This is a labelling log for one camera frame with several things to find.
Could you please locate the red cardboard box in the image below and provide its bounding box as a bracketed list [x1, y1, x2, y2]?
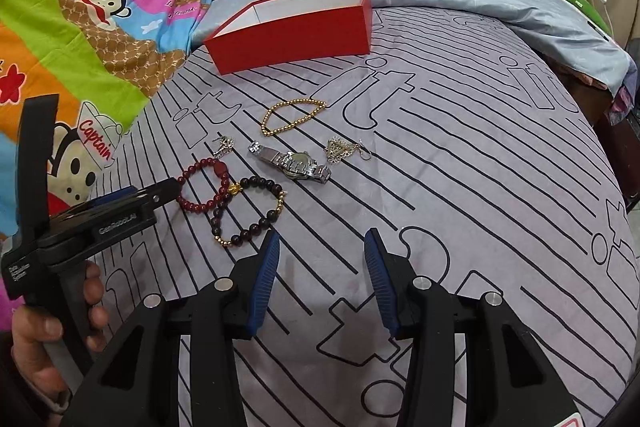
[202, 0, 374, 76]

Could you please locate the gold filigree earring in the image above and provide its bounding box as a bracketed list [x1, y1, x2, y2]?
[324, 136, 357, 166]

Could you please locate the gold bead bracelet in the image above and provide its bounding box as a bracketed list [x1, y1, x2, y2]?
[259, 99, 329, 138]

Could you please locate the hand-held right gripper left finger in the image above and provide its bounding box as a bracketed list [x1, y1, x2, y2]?
[60, 229, 281, 427]

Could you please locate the grey striped bed sheet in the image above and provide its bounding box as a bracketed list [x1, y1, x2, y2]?
[94, 4, 637, 427]

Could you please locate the red bead bracelet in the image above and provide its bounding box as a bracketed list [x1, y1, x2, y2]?
[176, 158, 232, 214]

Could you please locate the dark bead bracelet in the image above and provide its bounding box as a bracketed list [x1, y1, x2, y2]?
[209, 176, 287, 249]

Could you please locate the colourful cartoon monkey blanket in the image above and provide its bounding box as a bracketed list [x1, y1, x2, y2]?
[0, 0, 217, 323]

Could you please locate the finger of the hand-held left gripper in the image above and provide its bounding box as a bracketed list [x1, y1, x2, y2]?
[91, 188, 138, 210]
[131, 178, 180, 210]

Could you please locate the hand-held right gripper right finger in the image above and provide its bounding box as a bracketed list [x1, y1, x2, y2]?
[363, 228, 577, 427]

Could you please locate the silver metal wristwatch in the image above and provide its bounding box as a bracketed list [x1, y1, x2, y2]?
[248, 140, 334, 184]

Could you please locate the person's left hand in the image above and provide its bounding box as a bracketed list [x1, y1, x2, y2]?
[9, 259, 110, 414]

